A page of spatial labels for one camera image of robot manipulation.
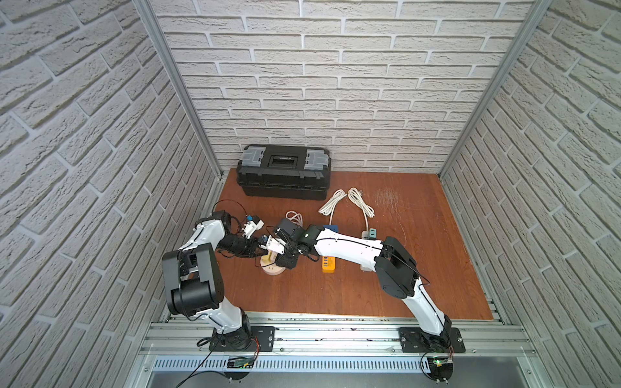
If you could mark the orange power strip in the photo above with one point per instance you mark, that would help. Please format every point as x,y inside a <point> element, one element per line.
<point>328,264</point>

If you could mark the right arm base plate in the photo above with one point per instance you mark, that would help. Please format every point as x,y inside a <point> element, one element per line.
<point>432,339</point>

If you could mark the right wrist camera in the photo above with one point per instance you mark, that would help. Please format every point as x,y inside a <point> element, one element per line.
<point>288,231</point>

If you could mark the white power strip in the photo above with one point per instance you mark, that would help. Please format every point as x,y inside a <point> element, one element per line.
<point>365,266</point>

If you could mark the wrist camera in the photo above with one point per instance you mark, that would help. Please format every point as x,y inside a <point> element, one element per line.
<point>288,231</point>
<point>252,225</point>

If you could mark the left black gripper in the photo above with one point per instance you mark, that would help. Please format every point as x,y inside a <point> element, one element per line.
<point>262,243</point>

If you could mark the black plastic toolbox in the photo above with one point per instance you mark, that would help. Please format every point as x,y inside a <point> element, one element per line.
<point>282,171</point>

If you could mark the aluminium rail frame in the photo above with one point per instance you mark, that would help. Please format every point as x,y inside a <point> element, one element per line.
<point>304,343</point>

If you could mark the round pink power socket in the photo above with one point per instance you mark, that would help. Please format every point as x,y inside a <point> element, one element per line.
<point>268,264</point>

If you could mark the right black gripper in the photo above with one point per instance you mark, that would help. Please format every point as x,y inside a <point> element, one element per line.
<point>285,262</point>

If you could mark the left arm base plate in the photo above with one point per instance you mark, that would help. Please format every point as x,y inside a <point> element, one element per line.
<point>242,338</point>

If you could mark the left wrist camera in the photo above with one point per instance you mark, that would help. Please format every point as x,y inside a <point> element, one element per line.
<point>252,225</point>

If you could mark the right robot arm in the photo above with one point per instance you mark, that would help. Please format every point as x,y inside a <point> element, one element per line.
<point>395,268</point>

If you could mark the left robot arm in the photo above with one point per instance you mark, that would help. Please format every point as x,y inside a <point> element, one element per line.
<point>193,282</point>

